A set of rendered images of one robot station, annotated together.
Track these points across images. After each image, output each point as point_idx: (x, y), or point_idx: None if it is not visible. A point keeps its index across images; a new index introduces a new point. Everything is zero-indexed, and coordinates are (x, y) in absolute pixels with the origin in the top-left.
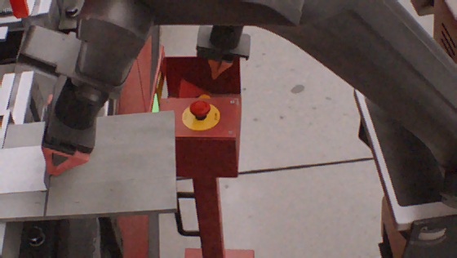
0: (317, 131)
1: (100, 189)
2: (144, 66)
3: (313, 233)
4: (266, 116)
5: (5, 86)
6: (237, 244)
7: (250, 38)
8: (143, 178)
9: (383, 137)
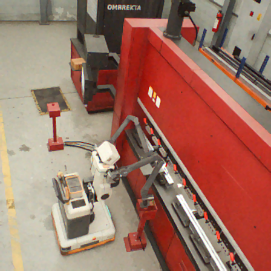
0: None
1: (147, 164)
2: (173, 257)
3: (118, 264)
4: None
5: (172, 180)
6: (136, 256)
7: (141, 206)
8: (143, 166)
9: (117, 169)
